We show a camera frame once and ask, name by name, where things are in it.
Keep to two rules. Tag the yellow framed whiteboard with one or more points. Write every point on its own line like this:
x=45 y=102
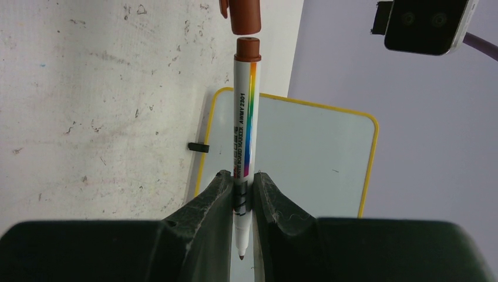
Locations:
x=319 y=156

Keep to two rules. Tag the black whiteboard foot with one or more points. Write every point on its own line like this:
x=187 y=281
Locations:
x=198 y=147

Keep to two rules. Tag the brown marker cap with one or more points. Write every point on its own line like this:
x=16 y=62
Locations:
x=244 y=15

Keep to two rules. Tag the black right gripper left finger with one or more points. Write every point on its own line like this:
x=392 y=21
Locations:
x=192 y=244

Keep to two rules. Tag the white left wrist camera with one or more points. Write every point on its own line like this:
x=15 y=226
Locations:
x=431 y=27

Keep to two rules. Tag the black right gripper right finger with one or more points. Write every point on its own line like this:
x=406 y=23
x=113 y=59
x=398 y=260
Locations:
x=292 y=245

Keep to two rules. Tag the white whiteboard marker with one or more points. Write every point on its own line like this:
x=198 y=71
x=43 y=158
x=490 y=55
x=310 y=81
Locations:
x=247 y=60

